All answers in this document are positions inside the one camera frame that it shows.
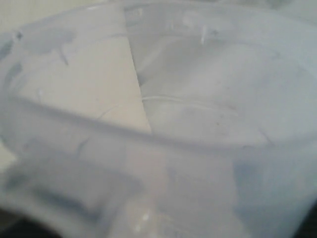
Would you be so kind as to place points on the clear plastic measuring beaker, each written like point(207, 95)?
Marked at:
point(162, 119)

